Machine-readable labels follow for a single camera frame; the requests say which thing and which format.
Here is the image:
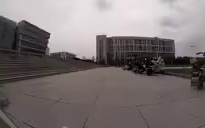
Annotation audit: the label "grey paved plaza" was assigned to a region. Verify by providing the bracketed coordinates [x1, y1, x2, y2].
[0, 65, 205, 128]

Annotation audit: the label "pale building with many windows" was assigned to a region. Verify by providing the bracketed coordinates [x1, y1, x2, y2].
[95, 34, 176, 66]

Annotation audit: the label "low far building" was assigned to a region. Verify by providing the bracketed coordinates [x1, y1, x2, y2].
[49, 51, 78, 62]

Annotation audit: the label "row of parked scooters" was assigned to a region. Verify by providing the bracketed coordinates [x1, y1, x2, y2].
[124, 55, 166, 77]

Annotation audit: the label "grass strip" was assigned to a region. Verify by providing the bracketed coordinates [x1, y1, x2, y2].
[162, 65, 195, 80]

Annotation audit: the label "dark building with horizontal bands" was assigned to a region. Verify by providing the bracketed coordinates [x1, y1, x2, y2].
[0, 3, 52, 57]

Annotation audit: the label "wide stone steps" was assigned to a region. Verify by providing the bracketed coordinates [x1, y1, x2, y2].
[0, 49, 108, 90]

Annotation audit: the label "parked bicycle with basket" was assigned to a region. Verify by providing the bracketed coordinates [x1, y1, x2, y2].
[189, 47, 205, 91]

